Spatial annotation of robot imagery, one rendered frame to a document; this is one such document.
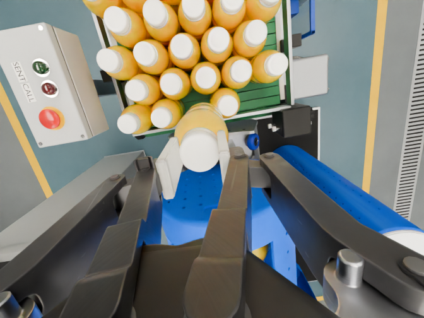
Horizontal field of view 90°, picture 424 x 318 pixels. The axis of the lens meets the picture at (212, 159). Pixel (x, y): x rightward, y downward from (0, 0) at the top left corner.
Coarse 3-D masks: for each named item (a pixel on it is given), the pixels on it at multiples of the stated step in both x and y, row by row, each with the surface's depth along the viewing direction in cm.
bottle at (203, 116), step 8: (200, 104) 32; (208, 104) 33; (192, 112) 24; (200, 112) 24; (208, 112) 24; (216, 112) 28; (184, 120) 24; (192, 120) 23; (200, 120) 22; (208, 120) 23; (216, 120) 24; (176, 128) 24; (184, 128) 22; (192, 128) 22; (200, 128) 21; (208, 128) 22; (216, 128) 23; (224, 128) 24; (184, 136) 22; (216, 136) 22
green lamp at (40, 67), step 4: (32, 64) 35; (36, 64) 35; (40, 64) 36; (44, 64) 36; (32, 68) 36; (36, 68) 36; (40, 68) 36; (44, 68) 36; (36, 72) 36; (40, 72) 36; (44, 72) 36
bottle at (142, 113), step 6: (126, 108) 45; (132, 108) 45; (138, 108) 46; (144, 108) 47; (150, 108) 51; (132, 114) 44; (138, 114) 44; (144, 114) 46; (150, 114) 48; (138, 120) 44; (144, 120) 46; (150, 120) 48; (144, 126) 46; (150, 126) 49; (132, 132) 46; (138, 132) 46
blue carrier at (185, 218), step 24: (216, 168) 53; (192, 192) 43; (216, 192) 42; (168, 216) 37; (192, 216) 35; (264, 216) 34; (168, 240) 46; (264, 240) 35; (288, 240) 40; (288, 264) 41
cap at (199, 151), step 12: (192, 132) 20; (204, 132) 20; (180, 144) 20; (192, 144) 20; (204, 144) 20; (216, 144) 20; (180, 156) 20; (192, 156) 20; (204, 156) 20; (216, 156) 20; (192, 168) 21; (204, 168) 21
